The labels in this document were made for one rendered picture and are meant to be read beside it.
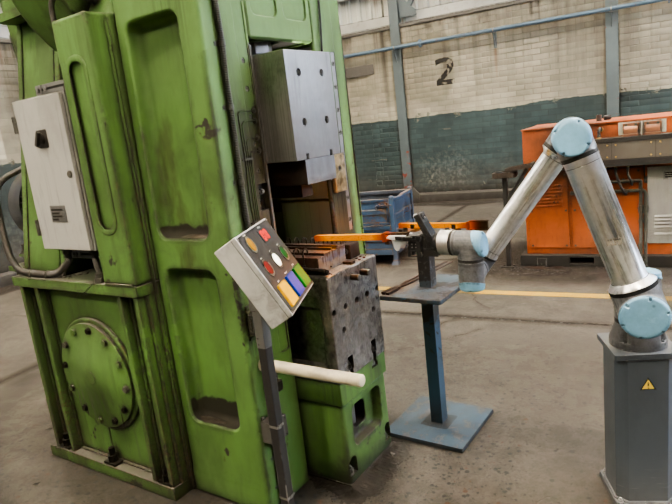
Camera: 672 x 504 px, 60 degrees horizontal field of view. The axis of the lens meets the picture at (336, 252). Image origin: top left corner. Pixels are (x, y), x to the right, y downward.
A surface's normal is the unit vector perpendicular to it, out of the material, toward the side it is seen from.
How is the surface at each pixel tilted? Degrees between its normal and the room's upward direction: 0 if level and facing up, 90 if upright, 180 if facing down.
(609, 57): 90
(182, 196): 89
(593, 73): 90
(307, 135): 90
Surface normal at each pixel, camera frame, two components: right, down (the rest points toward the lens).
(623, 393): -0.79, 0.22
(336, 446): -0.55, 0.23
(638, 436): -0.15, 0.22
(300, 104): 0.83, 0.02
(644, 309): -0.33, 0.32
